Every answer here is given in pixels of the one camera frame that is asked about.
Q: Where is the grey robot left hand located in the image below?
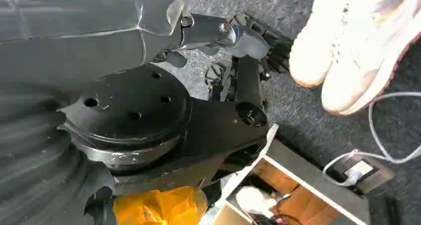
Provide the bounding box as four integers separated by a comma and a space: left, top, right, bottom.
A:
0, 0, 294, 225

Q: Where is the ribbed grey left arm sleeve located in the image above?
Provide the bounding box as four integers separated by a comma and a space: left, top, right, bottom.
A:
0, 84, 116, 225

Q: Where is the person's white sneaker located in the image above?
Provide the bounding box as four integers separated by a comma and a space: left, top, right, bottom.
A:
320, 0, 421, 116
288, 0, 351, 88

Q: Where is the white plug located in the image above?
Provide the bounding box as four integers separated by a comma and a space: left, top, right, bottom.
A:
343, 160, 375, 185

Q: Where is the grey floor socket box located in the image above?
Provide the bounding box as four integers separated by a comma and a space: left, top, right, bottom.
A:
328, 153, 396, 195

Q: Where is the white cable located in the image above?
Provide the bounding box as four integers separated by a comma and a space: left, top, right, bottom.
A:
322, 91, 421, 188

